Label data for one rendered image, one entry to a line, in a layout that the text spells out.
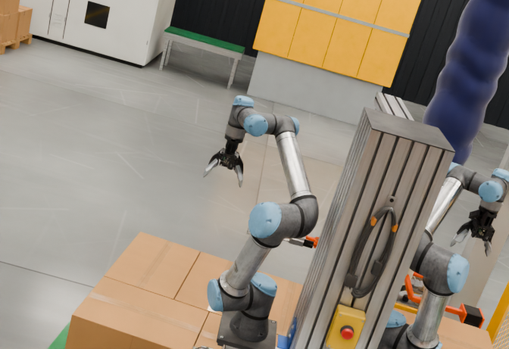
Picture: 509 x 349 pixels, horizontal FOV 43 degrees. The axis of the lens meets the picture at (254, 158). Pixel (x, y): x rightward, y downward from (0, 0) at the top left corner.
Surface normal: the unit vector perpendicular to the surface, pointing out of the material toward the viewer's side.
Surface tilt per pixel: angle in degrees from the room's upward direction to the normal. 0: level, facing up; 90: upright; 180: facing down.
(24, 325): 0
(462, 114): 81
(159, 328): 0
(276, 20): 90
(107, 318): 0
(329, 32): 90
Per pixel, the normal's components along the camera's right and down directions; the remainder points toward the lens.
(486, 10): -0.47, -0.04
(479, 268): -0.16, 0.29
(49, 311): 0.26, -0.91
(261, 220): -0.81, -0.17
